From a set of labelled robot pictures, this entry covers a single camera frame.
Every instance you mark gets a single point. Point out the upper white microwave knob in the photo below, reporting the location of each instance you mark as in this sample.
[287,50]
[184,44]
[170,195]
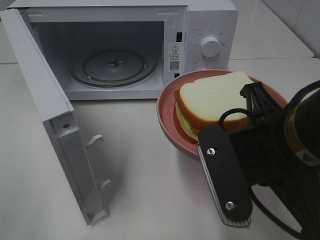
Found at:
[210,46]

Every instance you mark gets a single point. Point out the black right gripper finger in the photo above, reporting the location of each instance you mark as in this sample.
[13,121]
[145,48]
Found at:
[225,178]
[258,101]

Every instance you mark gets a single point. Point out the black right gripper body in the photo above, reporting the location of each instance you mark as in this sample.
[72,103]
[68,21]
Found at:
[263,153]

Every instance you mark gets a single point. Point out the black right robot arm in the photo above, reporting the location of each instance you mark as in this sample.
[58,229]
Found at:
[300,195]

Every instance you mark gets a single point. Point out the pink round plate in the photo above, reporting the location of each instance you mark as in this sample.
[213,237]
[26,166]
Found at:
[166,110]

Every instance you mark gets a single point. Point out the white microwave oven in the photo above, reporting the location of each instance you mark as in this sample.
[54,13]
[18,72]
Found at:
[171,30]

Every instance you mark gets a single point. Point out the white bread sandwich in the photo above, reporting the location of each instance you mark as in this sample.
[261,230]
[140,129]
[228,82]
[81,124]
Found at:
[203,101]

